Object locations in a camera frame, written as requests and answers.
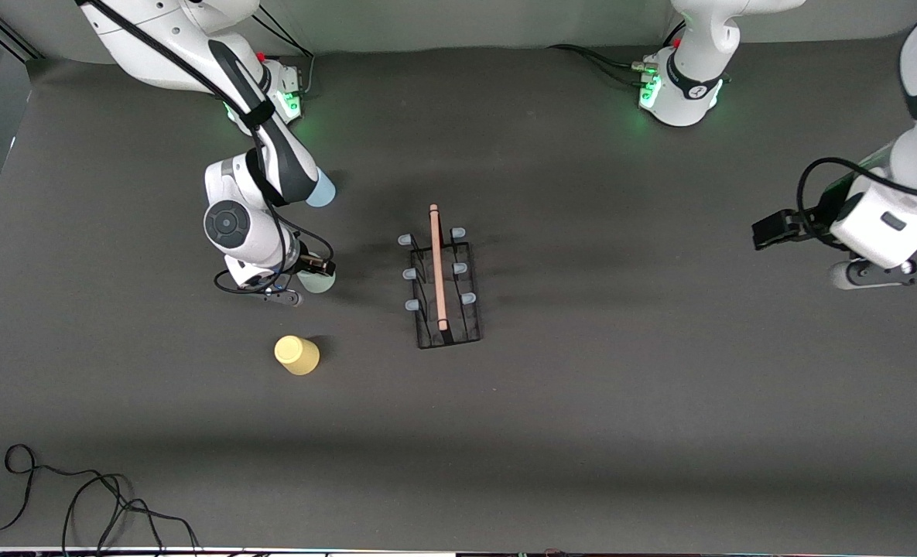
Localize pale blue plastic cup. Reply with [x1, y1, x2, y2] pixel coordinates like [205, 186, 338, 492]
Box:
[306, 172, 337, 209]

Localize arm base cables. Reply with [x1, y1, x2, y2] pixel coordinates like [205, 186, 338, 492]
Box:
[547, 43, 655, 87]
[255, 4, 316, 97]

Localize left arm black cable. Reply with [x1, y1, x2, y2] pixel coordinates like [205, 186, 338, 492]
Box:
[797, 157, 917, 233]

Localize black wire cup holder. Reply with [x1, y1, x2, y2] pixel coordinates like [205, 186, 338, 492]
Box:
[397, 203, 482, 350]

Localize yellow plastic cup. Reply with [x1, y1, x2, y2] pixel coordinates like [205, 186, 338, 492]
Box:
[274, 335, 321, 377]

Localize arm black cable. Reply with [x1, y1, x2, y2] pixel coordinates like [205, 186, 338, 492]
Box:
[79, 0, 337, 296]
[797, 157, 917, 233]

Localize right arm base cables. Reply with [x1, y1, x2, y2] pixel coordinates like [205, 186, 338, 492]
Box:
[255, 4, 316, 97]

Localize dark metal frame rail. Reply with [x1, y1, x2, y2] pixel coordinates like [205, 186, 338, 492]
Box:
[0, 6, 43, 63]

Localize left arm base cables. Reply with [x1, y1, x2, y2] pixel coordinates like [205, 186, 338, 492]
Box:
[547, 43, 655, 87]

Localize pale green plastic cup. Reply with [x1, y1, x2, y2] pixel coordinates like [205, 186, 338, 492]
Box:
[297, 269, 337, 296]

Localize loose black floor cable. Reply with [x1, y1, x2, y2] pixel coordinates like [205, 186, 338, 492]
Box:
[0, 443, 200, 555]

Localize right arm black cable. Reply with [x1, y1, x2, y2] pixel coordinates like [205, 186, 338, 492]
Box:
[79, 0, 337, 296]

